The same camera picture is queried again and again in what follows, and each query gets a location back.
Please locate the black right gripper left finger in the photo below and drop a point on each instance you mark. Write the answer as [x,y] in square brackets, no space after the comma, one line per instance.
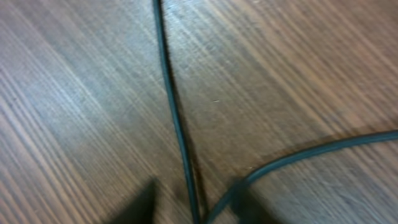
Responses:
[141,210]

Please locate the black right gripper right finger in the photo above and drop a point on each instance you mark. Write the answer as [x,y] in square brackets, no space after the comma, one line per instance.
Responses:
[246,206]

